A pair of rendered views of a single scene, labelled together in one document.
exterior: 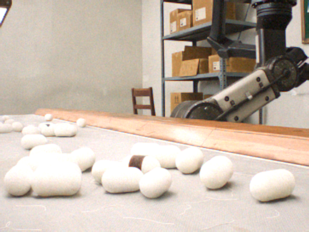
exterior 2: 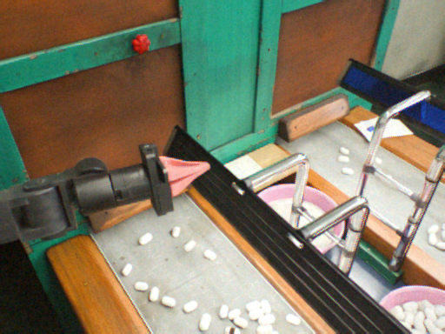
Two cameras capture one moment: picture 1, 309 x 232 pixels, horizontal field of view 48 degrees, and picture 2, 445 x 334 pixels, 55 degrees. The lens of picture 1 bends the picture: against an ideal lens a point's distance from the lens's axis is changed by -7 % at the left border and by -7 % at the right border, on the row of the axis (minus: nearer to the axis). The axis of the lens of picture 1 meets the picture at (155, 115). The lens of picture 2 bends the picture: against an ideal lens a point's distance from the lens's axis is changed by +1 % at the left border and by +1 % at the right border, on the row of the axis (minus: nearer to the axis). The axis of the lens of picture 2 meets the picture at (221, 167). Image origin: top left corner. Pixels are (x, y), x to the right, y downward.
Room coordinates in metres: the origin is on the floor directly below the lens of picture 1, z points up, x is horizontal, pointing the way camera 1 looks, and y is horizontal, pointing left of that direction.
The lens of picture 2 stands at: (0.78, -0.07, 1.64)
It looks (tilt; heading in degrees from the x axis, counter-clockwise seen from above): 40 degrees down; 173
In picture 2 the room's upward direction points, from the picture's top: straight up
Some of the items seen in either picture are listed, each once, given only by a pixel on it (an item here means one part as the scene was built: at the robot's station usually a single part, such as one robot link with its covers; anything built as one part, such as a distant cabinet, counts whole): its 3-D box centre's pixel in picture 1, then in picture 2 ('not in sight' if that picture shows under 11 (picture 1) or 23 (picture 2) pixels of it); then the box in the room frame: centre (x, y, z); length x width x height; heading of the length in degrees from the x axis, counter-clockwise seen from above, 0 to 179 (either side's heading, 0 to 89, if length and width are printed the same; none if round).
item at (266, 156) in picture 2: not in sight; (247, 174); (-0.20, 0.13, 0.77); 0.33 x 0.15 x 0.01; 119
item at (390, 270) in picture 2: not in sight; (407, 189); (0.05, 0.49, 0.90); 0.20 x 0.19 x 0.45; 29
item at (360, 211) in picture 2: not in sight; (290, 263); (0.24, 0.14, 0.90); 0.20 x 0.19 x 0.45; 29
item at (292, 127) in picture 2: not in sight; (315, 116); (-0.41, 0.40, 0.83); 0.30 x 0.06 x 0.07; 119
